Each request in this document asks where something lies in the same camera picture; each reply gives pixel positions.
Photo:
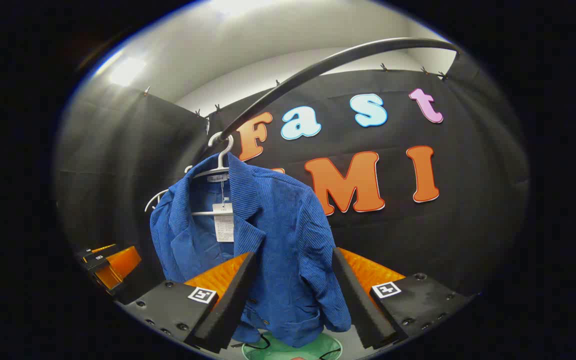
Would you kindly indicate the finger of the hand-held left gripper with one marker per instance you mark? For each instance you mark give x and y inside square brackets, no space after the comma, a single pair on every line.
[84,253]
[97,263]

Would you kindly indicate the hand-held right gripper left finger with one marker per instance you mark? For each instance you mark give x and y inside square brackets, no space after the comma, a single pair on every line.
[228,305]

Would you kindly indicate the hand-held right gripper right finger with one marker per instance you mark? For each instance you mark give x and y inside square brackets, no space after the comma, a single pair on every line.
[363,310]

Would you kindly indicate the white clothes hanger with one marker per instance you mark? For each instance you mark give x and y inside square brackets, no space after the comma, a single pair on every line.
[222,161]
[152,199]

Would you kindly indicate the black clothes rack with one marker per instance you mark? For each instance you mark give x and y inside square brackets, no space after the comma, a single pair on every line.
[318,65]

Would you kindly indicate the white paper hang tag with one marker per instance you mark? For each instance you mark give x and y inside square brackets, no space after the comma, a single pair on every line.
[224,225]

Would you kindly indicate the black backdrop cloth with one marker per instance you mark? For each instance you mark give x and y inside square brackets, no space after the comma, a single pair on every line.
[468,225]

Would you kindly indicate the small ceiling light panel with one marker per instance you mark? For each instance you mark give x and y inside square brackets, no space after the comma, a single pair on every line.
[127,71]

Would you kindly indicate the large ceiling light panel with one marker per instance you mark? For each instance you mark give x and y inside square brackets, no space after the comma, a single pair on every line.
[238,6]

